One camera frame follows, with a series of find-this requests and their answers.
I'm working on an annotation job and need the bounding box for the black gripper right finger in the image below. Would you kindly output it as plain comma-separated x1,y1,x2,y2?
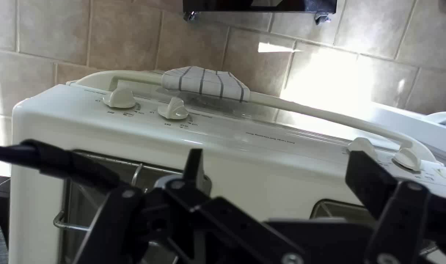
345,150,446,264

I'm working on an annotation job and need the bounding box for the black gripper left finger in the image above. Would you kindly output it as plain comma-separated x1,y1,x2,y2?
73,147,304,264

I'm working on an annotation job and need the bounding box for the white stove burner knob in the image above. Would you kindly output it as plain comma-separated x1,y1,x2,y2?
347,137,381,159
156,96,191,122
392,147,423,173
102,87,139,110

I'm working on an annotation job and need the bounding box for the white gas stove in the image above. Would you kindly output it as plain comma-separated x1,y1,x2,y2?
8,68,446,264

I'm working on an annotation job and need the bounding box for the white striped dish towel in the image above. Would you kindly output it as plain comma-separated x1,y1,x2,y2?
162,65,253,103

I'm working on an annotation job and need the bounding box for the white oven door handle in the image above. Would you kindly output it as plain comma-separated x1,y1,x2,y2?
68,69,438,166

